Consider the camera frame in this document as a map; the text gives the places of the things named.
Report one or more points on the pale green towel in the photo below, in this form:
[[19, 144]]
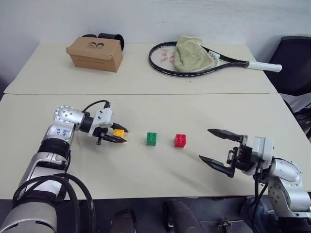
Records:
[[192, 55]]

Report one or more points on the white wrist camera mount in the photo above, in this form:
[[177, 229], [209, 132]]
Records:
[[263, 148], [104, 117]]

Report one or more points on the yellow toy brick cube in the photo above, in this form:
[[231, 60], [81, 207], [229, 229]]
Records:
[[118, 132]]

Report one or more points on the brown cardboard box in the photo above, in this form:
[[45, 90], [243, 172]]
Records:
[[94, 57]]

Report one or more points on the blue fabric lump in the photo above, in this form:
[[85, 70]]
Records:
[[261, 214]]

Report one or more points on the dark rounded shape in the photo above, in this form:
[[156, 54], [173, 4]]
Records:
[[181, 217], [124, 222]]

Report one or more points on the dark clutter beside table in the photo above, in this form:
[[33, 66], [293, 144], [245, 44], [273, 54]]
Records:
[[303, 121]]

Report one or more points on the black chair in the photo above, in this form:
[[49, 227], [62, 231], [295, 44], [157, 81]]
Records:
[[291, 65]]

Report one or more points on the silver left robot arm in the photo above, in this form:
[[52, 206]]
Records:
[[41, 167]]

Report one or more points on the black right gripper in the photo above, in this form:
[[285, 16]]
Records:
[[244, 157]]

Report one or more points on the red toy brick cube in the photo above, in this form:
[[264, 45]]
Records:
[[180, 141]]

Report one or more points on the green toy brick cube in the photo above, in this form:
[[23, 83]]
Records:
[[151, 140]]

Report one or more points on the black tennis racket white grip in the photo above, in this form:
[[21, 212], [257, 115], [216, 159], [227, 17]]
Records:
[[233, 63]]

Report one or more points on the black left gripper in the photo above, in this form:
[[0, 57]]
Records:
[[100, 131]]

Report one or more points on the small metal clamp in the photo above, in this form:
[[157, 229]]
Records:
[[224, 225]]

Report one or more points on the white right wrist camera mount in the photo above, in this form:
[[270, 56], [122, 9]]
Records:
[[263, 148]]

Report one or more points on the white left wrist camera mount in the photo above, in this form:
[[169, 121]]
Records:
[[104, 117]]

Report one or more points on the black cylindrical roll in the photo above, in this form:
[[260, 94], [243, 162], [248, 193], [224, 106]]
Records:
[[113, 37]]

